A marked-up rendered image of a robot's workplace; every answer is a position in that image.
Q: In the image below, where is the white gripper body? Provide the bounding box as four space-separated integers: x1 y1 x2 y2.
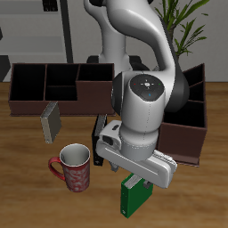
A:
94 138 178 189

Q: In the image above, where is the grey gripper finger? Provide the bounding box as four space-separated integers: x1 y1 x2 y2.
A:
109 159 120 174
142 179 152 190

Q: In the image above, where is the green book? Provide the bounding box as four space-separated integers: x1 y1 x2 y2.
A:
120 173 155 219

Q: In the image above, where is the black book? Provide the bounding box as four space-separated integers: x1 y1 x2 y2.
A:
92 113 108 167

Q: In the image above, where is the dark brown desk caddy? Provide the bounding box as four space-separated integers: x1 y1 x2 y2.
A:
156 62 208 167
7 61 117 118

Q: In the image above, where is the grey olive book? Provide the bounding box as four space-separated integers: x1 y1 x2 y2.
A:
39 101 63 145

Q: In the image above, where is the red patterned mug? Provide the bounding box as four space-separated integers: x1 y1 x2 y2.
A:
47 142 92 193

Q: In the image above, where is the green pot plant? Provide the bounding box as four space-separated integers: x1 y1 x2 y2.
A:
153 0 211 61

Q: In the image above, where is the black upright post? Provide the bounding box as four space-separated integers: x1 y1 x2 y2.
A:
59 0 74 64

